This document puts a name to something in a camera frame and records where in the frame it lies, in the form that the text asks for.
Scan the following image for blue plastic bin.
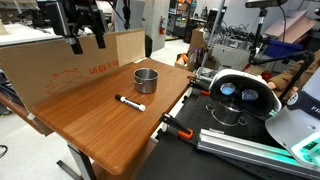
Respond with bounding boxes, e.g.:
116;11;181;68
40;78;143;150
264;39;305;58

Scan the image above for black camera stand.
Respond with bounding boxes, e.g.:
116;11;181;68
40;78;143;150
248;7;317;101

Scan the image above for white VR headset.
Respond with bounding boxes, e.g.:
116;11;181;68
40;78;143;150
209;68;283;120

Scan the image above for small wooden box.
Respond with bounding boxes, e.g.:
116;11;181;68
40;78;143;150
0;18;9;36

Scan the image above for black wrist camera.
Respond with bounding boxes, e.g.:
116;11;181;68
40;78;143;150
45;1;70;38

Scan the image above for aluminium extrusion rail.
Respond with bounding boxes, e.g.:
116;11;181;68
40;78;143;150
196;128;320;180

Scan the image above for long white table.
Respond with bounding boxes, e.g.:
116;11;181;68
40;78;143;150
0;20;64;48

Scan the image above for leaning cardboard sheets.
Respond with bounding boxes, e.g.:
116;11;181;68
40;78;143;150
264;9;319;44

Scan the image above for box with orange items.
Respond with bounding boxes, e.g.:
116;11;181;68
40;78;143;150
174;52;198;71

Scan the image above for brown cardboard box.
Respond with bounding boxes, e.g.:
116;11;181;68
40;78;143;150
189;27;208;51

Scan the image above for red fire extinguisher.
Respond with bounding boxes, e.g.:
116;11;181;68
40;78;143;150
159;14;167;36

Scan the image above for black optical breadboard platform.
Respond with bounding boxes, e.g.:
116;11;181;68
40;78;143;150
136;87;320;180

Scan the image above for black hanging robot cable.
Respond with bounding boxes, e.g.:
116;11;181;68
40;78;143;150
121;0;132;31

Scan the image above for black stereo camera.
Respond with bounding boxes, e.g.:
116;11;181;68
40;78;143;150
245;0;288;9

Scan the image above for large printed cardboard sheet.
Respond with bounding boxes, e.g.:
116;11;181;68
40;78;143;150
0;31;118;113

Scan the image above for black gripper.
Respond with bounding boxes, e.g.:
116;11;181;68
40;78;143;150
65;0;108;56

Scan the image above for black orange bar clamp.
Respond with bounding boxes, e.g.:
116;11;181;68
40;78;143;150
159;112;195;140
186;75;213;98

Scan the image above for silver metal pole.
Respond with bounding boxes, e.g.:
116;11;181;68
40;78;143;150
198;0;226;80

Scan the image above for grey white robot base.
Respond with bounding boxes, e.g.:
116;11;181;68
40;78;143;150
264;66;320;170

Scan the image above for black white marker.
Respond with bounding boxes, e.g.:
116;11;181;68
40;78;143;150
114;93;147;113

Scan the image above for steel pot with wire handles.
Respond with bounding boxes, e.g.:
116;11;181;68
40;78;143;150
205;101;248;127

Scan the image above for grey equipment case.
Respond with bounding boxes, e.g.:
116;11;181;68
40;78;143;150
211;43;253;71

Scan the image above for grey metal table frame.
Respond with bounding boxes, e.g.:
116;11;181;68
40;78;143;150
55;141;98;180

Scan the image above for person in brown jacket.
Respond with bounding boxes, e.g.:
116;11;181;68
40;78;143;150
267;49;320;98

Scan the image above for black equipment pile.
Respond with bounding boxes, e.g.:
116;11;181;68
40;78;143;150
18;8;48;30

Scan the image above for small steel pot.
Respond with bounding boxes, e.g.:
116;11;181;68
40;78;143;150
133;67;160;95

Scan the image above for background shelf rack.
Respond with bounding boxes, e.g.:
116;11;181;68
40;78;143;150
169;0;198;40

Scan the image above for black floor cable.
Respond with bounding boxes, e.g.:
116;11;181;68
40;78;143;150
0;144;9;160

